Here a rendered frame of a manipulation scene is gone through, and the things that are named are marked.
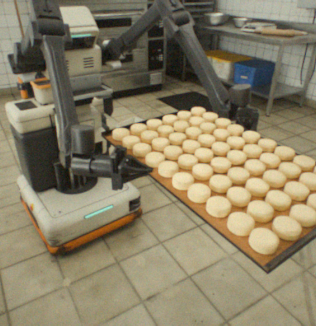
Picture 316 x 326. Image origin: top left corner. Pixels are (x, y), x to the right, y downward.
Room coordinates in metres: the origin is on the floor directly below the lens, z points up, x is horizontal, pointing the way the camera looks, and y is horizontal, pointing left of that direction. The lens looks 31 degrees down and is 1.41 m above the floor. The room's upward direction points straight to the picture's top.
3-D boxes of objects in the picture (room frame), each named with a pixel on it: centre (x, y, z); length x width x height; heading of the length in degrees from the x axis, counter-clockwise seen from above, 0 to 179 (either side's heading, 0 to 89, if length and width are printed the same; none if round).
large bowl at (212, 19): (4.95, -0.89, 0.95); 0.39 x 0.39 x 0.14
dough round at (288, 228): (0.44, -0.25, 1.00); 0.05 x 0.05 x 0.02
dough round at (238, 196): (0.53, -0.18, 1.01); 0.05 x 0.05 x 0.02
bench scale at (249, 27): (4.23, -1.31, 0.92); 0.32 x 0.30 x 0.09; 128
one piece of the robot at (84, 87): (1.43, 0.35, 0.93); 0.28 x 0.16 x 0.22; 126
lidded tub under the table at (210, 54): (4.96, -0.91, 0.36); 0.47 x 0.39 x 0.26; 119
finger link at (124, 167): (0.65, 0.05, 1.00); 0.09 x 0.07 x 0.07; 81
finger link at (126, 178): (0.65, 0.05, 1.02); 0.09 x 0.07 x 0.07; 81
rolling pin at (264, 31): (3.86, -1.43, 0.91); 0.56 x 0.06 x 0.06; 60
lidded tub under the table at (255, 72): (4.23, -1.35, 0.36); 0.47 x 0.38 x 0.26; 123
